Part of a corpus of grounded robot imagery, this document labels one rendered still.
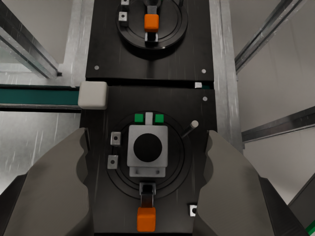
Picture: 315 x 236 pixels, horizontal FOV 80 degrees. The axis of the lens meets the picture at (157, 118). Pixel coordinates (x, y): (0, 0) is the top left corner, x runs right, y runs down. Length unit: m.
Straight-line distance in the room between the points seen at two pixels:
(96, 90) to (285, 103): 0.45
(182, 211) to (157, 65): 0.26
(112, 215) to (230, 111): 0.27
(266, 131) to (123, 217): 0.27
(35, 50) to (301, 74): 0.59
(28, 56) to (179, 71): 0.24
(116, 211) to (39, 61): 0.27
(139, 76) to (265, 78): 0.34
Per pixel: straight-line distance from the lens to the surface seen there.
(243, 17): 0.64
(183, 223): 0.34
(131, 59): 0.38
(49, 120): 0.44
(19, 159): 0.45
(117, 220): 0.34
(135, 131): 0.21
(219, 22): 0.48
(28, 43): 0.35
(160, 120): 0.26
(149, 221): 0.23
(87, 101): 0.34
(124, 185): 0.31
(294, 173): 0.54
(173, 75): 0.36
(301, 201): 0.34
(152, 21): 0.29
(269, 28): 0.39
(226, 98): 0.39
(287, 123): 0.32
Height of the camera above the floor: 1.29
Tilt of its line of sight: 76 degrees down
